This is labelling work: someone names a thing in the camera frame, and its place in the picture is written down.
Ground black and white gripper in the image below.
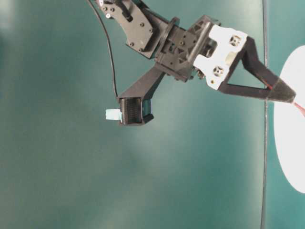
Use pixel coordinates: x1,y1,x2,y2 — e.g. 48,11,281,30
155,15,295,103

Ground red and white spoon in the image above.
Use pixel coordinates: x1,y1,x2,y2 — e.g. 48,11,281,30
264,78,305,116

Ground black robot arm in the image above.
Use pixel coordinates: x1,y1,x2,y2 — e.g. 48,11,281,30
98,0,296,103

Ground white round bowl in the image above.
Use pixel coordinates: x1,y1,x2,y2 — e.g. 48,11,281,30
274,46,305,193

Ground thin black cable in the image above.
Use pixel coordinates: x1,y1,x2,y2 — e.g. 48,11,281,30
86,0,119,97

